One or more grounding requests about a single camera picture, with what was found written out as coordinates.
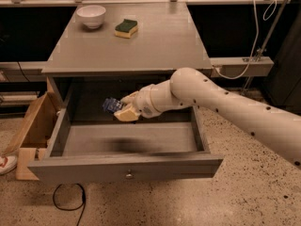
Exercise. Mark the grey metal shelf bracket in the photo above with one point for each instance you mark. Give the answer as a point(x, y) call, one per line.
point(236, 67)

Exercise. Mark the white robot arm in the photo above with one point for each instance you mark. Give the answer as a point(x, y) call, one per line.
point(277, 129)

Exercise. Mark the white and red sneaker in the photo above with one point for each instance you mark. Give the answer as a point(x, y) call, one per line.
point(7, 163)

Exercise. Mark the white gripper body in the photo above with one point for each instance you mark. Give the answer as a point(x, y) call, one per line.
point(144, 102)

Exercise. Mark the grey horizontal rail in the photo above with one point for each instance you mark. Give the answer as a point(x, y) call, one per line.
point(72, 3)

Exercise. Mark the green and yellow sponge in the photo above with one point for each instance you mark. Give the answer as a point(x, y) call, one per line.
point(126, 29)

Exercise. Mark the white ceramic bowl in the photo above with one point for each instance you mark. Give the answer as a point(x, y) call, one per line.
point(91, 16)

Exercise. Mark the light wooden side drawer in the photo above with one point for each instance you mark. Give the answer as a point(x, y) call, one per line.
point(31, 140)

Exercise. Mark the grey open top drawer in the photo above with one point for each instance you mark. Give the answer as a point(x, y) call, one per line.
point(90, 146)

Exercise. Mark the blue rxbar blueberry packet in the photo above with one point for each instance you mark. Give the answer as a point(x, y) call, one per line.
point(112, 105)

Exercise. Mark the slanted metal pole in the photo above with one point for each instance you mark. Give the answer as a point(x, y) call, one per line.
point(266, 44)

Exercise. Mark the grey cabinet with counter top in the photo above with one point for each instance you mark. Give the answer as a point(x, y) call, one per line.
point(166, 40)

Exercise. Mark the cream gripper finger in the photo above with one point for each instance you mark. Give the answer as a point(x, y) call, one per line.
point(127, 113)
point(129, 98)

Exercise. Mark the round metal drawer knob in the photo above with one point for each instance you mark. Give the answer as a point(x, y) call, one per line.
point(129, 175)

